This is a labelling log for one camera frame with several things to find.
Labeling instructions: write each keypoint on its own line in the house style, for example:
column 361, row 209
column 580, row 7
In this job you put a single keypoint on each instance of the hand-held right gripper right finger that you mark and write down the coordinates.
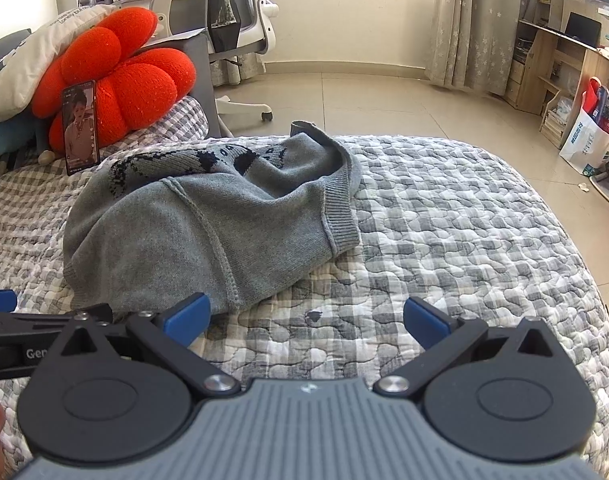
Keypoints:
column 424, row 320

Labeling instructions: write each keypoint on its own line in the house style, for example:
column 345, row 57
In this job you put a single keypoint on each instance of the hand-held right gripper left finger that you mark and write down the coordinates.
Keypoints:
column 187, row 317

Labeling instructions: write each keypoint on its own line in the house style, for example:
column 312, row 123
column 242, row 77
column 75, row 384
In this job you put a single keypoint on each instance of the grey knit sweater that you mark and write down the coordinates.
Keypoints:
column 184, row 220

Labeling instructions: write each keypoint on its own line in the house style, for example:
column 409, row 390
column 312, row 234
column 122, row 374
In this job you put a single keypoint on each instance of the blue plush toy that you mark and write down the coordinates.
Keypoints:
column 14, row 135

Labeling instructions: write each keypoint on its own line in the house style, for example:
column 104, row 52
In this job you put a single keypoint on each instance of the black smartphone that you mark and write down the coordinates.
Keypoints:
column 79, row 130

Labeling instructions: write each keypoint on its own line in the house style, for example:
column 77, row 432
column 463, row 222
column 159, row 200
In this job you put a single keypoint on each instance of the white paper bag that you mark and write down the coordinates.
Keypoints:
column 581, row 140

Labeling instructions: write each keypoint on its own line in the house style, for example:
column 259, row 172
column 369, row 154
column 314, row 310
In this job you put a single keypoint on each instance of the white printed pillow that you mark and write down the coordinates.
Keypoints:
column 29, row 55

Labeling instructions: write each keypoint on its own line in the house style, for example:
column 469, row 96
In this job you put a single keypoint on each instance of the red flower cushion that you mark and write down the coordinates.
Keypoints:
column 129, row 75

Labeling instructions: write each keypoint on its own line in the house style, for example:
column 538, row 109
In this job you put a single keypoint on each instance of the short star patterned cloth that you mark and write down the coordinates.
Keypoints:
column 234, row 70

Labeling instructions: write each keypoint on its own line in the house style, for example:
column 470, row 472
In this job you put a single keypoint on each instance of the red shopping bag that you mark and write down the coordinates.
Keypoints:
column 590, row 97

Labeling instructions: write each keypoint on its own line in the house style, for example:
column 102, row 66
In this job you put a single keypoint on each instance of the sheet of paper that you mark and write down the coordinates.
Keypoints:
column 179, row 36

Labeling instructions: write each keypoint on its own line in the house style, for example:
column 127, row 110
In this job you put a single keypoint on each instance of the white mesh office chair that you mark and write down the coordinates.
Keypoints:
column 244, row 35

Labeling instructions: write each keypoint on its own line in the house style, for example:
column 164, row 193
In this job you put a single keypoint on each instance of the wooden desk with shelves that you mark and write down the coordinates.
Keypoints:
column 539, row 55

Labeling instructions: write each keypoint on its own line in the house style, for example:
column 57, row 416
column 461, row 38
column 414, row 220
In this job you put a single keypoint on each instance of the beige star curtain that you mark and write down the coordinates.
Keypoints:
column 474, row 25

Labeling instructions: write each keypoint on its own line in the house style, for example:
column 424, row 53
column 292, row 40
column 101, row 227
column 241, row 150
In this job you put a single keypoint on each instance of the black plastic bag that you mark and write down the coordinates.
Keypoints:
column 224, row 15

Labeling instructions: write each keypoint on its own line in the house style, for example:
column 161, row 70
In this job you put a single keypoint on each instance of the black monitor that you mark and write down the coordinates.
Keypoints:
column 584, row 30

